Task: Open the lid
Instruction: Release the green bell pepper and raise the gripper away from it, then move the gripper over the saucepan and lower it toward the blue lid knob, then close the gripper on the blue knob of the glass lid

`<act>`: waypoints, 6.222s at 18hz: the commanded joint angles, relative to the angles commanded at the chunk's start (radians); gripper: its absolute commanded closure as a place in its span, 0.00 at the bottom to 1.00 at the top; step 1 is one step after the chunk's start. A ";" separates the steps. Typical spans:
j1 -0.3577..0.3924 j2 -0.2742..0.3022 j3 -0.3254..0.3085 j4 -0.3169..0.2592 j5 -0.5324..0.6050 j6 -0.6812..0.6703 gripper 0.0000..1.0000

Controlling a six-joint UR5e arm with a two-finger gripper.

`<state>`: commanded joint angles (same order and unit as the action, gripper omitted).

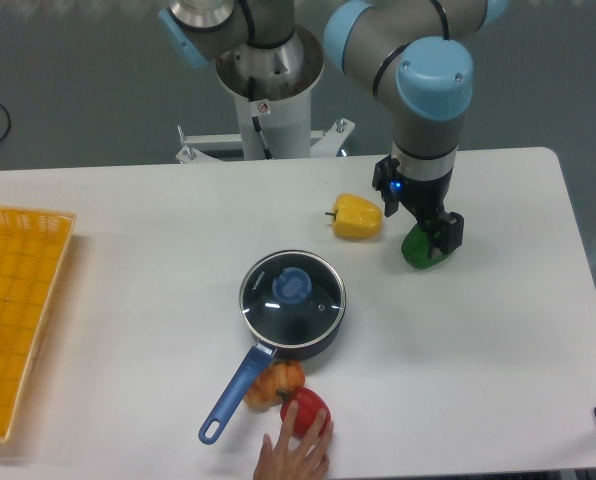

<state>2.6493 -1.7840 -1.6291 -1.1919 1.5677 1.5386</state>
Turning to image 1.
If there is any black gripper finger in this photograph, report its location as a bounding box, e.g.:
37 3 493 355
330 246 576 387
372 156 400 217
418 211 464 259

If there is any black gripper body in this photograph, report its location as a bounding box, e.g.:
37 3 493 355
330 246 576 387
390 158 452 226

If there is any glass pot lid blue knob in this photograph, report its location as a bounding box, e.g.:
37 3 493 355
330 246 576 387
239 250 346 349

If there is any red bell pepper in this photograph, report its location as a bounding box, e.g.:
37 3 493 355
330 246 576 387
277 387 331 439

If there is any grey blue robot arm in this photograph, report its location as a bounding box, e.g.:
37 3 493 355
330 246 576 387
159 1 507 269

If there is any person's hand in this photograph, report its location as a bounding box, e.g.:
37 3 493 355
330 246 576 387
252 401 334 480

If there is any green bell pepper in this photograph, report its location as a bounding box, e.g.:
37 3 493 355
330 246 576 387
401 219 450 270

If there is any yellow bell pepper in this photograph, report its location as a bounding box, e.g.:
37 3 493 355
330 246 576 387
326 193 383 240

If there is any dark blue saucepan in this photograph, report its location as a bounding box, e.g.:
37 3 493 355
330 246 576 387
198 330 339 445

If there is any croissant bread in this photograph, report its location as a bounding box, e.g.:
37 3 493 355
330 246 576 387
244 360 306 411

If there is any yellow woven basket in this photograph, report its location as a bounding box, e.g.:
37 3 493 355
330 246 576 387
0 205 76 443

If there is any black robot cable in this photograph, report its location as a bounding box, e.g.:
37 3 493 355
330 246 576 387
248 75 275 161

